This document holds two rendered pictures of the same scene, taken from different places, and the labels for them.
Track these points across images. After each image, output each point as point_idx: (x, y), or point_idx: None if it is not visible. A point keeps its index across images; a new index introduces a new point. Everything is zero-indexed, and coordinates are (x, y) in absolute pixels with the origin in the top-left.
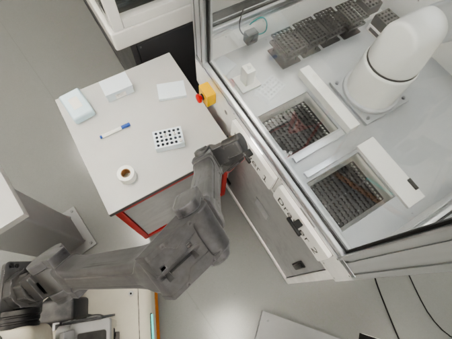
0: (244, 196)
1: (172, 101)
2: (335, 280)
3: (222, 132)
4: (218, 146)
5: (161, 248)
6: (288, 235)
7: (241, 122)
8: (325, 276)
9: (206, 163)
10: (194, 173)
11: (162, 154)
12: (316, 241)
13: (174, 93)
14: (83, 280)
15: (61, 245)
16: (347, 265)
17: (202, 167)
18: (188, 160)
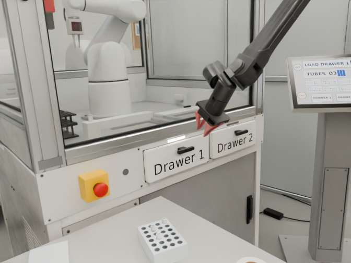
0: None
1: (73, 261)
2: (262, 140)
3: (137, 205)
4: (220, 75)
5: None
6: (231, 194)
7: (153, 139)
8: (259, 157)
9: (255, 40)
10: (270, 36)
11: (188, 251)
12: (247, 123)
13: (59, 254)
14: None
15: None
16: (258, 107)
17: (262, 36)
18: (189, 224)
